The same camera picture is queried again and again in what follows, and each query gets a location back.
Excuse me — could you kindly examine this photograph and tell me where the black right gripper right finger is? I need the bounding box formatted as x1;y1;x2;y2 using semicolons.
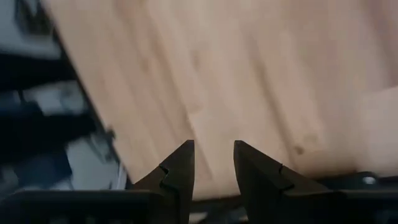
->
233;140;332;224

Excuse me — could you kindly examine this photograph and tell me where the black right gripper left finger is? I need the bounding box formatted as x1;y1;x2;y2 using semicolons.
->
132;139;195;224

